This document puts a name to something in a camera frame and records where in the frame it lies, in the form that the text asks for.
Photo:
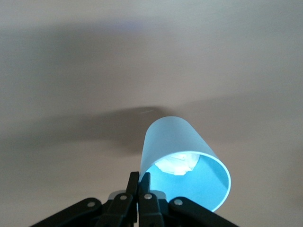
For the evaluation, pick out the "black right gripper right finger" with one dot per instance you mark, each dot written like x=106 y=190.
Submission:
x=151 y=212

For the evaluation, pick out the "blue cup holding white paper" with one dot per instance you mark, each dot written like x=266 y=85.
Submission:
x=170 y=137

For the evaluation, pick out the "crumpled white paper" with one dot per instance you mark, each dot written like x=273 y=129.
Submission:
x=176 y=165

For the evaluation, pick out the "brown table cloth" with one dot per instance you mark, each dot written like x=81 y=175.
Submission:
x=94 y=71

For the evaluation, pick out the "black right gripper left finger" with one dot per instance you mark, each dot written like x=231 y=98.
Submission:
x=123 y=210

